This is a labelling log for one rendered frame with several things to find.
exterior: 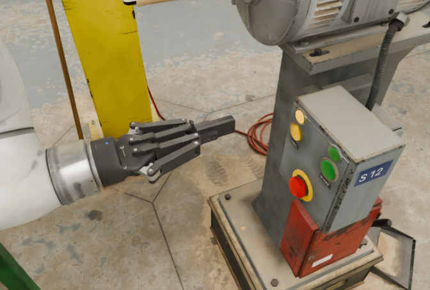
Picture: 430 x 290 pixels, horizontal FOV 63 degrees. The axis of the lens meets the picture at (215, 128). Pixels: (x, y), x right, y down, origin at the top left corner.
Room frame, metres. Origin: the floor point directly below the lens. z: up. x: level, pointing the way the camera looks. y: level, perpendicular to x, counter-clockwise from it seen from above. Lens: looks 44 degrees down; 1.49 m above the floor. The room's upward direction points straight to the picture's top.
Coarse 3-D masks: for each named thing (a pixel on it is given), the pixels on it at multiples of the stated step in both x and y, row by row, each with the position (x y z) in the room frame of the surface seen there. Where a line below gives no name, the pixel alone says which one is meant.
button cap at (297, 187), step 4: (296, 176) 0.39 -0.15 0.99; (292, 180) 0.39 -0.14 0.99; (296, 180) 0.38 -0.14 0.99; (300, 180) 0.38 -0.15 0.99; (292, 184) 0.38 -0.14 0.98; (296, 184) 0.37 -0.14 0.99; (300, 184) 0.37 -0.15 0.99; (304, 184) 0.38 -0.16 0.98; (292, 188) 0.38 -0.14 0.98; (296, 188) 0.37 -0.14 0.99; (300, 188) 0.37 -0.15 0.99; (304, 188) 0.37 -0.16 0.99; (292, 192) 0.37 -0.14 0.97; (296, 192) 0.37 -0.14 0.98; (300, 192) 0.36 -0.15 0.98; (304, 192) 0.36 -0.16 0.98; (296, 196) 0.37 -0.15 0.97; (300, 196) 0.36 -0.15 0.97; (304, 196) 0.36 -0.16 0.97
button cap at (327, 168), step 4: (324, 164) 0.35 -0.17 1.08; (328, 164) 0.34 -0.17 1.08; (324, 168) 0.35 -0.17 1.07; (328, 168) 0.34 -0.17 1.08; (332, 168) 0.34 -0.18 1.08; (324, 172) 0.34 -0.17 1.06; (328, 172) 0.34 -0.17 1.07; (332, 172) 0.33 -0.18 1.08; (328, 176) 0.34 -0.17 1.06; (332, 176) 0.33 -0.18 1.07
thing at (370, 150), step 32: (320, 96) 0.46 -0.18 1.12; (352, 96) 0.46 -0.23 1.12; (288, 128) 0.46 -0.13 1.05; (320, 128) 0.39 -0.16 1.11; (352, 128) 0.38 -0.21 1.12; (384, 128) 0.38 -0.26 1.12; (288, 160) 0.43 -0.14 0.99; (320, 160) 0.37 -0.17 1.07; (352, 160) 0.32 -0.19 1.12; (384, 160) 0.34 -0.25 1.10; (320, 192) 0.35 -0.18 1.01; (352, 192) 0.32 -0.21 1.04; (320, 224) 0.33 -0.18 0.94
